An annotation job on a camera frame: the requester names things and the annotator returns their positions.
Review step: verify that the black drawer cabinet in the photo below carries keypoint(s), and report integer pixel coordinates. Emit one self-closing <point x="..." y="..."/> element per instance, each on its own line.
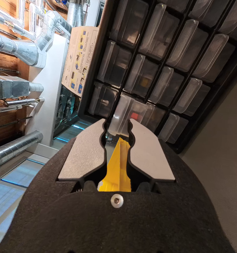
<point x="213" y="110"/>

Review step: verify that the yellow plastic bin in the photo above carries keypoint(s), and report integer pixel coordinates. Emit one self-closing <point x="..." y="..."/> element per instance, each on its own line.
<point x="118" y="170"/>

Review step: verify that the glass partition wall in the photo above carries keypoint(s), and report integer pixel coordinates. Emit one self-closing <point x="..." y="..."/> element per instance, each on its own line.
<point x="15" y="185"/>

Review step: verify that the silver pipe bundle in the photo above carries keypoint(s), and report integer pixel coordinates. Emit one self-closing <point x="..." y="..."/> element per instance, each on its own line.
<point x="51" y="27"/>

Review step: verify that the metal air duct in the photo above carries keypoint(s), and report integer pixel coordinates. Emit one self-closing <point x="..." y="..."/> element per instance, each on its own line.
<point x="11" y="87"/>
<point x="11" y="152"/>

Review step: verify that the printed instruction sheet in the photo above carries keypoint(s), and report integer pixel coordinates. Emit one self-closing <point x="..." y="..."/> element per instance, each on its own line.
<point x="81" y="59"/>

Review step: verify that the clear plastic drawer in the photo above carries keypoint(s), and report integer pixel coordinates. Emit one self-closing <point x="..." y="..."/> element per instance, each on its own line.
<point x="124" y="110"/>

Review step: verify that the red cube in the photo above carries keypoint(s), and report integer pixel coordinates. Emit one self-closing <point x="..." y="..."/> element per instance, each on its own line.
<point x="134" y="116"/>

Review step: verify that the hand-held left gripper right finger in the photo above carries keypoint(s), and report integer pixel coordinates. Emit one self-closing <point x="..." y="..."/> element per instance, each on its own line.
<point x="152" y="158"/>

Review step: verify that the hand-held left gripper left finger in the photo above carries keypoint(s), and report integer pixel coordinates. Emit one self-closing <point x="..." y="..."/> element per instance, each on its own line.
<point x="83" y="158"/>

